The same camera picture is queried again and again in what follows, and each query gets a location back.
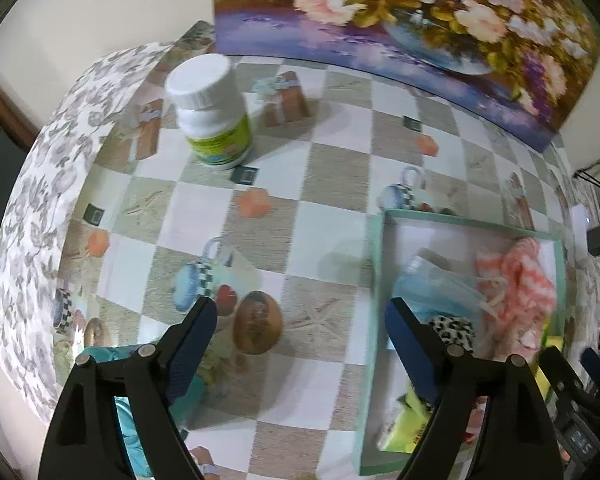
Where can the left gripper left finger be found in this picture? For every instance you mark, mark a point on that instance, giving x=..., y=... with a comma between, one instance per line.
x=84, y=439

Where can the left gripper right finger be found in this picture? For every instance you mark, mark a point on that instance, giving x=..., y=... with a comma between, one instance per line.
x=517, y=438

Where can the green tissue pack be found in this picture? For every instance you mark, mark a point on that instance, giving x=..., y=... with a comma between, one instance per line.
x=405, y=424

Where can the leopard print scrunchie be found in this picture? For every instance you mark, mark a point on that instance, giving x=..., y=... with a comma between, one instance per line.
x=454, y=330

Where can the pink striped fluffy towel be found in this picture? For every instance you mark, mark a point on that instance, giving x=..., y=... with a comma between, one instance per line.
x=521, y=300

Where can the blue face mask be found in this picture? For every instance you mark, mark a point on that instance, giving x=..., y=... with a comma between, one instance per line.
x=429, y=290

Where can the green yellow sponge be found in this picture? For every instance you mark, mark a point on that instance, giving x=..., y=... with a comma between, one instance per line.
x=551, y=367

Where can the teal plastic toy case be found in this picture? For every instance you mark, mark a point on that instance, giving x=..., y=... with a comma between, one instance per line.
x=183, y=410

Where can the floral white tablecloth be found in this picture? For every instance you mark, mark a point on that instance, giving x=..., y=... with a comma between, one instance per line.
x=37, y=216

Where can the white pill bottle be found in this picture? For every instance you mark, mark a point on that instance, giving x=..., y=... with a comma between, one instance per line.
x=210, y=110

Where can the floral painting canvas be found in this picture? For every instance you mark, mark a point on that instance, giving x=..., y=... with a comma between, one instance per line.
x=521, y=64

